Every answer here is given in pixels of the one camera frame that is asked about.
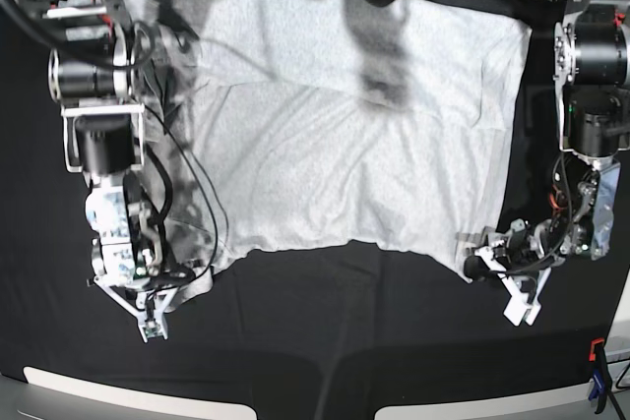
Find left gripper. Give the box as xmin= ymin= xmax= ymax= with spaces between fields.
xmin=463 ymin=218 xmax=564 ymax=303

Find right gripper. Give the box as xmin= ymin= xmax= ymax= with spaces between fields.
xmin=87 ymin=238 xmax=208 ymax=322

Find white t-shirt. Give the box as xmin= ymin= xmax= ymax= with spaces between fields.
xmin=112 ymin=0 xmax=536 ymax=313

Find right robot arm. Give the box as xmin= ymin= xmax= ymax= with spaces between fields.
xmin=1 ymin=0 xmax=212 ymax=338

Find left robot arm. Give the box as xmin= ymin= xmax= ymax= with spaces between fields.
xmin=466 ymin=0 xmax=629 ymax=326

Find black table cloth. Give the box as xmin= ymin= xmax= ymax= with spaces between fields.
xmin=1 ymin=19 xmax=629 ymax=419

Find red blue clamp near right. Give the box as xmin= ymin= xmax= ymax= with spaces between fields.
xmin=588 ymin=337 xmax=611 ymax=415

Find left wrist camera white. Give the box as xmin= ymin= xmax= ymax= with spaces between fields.
xmin=503 ymin=296 xmax=541 ymax=327

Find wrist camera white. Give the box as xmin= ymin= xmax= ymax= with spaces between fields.
xmin=138 ymin=312 xmax=168 ymax=343
xmin=503 ymin=296 xmax=541 ymax=327

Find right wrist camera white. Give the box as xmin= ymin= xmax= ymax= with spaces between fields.
xmin=138 ymin=312 xmax=168 ymax=343

